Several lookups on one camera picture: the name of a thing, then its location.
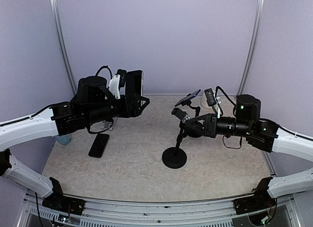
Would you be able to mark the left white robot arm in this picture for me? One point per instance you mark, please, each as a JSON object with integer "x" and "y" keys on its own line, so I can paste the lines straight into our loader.
{"x": 96, "y": 100}

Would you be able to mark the black smartphone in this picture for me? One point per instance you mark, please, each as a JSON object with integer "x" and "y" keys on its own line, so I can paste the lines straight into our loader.
{"x": 98, "y": 147}

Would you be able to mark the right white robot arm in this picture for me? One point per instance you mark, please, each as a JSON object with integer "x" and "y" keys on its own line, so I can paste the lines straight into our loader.
{"x": 264, "y": 135}

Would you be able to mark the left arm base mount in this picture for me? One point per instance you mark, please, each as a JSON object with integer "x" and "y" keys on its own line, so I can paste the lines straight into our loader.
{"x": 65, "y": 204}

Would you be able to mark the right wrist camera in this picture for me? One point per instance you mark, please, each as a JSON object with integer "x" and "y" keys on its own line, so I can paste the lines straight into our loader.
{"x": 213, "y": 101}

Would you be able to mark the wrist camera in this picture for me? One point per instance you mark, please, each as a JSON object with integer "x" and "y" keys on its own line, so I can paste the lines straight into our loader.
{"x": 213, "y": 101}
{"x": 117, "y": 82}

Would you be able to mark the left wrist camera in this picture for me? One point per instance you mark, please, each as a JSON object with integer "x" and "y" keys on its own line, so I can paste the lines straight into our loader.
{"x": 117, "y": 82}

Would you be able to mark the aluminium corner post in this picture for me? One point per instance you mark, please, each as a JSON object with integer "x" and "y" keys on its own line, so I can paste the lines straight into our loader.
{"x": 62, "y": 45}
{"x": 252, "y": 46}

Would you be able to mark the blue and white cup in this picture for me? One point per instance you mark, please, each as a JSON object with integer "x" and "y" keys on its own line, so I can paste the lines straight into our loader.
{"x": 63, "y": 140}

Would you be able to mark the aluminium front rail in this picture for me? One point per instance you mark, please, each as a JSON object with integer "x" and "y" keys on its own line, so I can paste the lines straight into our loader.
{"x": 219, "y": 212}

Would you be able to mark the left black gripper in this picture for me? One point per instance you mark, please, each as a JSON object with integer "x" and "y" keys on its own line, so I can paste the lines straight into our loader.
{"x": 135, "y": 111}

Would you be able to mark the right aluminium corner post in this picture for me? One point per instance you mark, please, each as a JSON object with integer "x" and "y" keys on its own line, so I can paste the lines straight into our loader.
{"x": 252, "y": 46}

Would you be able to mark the left aluminium corner post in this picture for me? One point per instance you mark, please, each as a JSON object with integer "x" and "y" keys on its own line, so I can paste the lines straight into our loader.
{"x": 62, "y": 45}

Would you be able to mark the tall black phone stand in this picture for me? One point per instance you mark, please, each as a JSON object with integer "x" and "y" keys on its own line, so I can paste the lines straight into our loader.
{"x": 175, "y": 157}

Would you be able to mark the grey phone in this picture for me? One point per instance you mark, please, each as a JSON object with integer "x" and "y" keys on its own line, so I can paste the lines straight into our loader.
{"x": 134, "y": 81}

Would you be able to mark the blue phone on short stand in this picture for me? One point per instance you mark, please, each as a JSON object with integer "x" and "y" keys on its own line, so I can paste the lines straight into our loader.
{"x": 187, "y": 99}

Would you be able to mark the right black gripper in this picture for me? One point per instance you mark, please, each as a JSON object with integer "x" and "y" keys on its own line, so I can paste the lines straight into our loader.
{"x": 211, "y": 124}

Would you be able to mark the white folding phone stand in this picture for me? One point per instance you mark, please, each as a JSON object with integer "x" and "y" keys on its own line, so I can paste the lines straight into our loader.
{"x": 107, "y": 125}

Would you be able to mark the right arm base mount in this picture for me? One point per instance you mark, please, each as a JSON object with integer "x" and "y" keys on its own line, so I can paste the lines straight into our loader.
{"x": 253, "y": 203}

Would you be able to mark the cream ceramic mug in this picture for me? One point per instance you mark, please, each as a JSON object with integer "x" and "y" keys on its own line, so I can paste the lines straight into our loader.
{"x": 204, "y": 103}

